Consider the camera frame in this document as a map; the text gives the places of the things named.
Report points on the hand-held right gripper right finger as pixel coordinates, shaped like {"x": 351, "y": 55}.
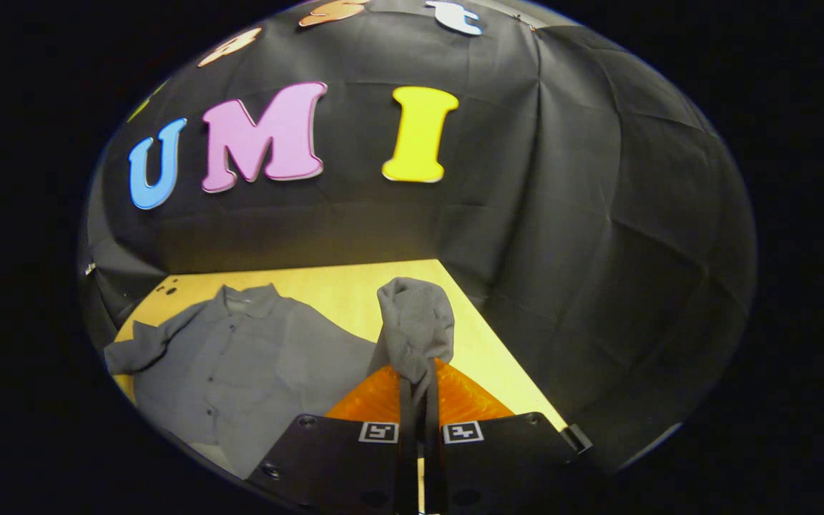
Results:
{"x": 435, "y": 472}

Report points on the grey button shirt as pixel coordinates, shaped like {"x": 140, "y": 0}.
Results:
{"x": 254, "y": 372}

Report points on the black backdrop cloth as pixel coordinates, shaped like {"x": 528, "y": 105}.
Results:
{"x": 562, "y": 214}

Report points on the small black cloth clip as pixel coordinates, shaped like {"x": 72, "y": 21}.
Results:
{"x": 526, "y": 21}

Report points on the small silver clip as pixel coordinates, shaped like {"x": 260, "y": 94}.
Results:
{"x": 89, "y": 268}

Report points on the black table edge bracket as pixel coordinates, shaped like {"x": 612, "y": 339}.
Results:
{"x": 580, "y": 438}

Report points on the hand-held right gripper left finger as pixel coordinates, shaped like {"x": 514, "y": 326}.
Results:
{"x": 406, "y": 472}

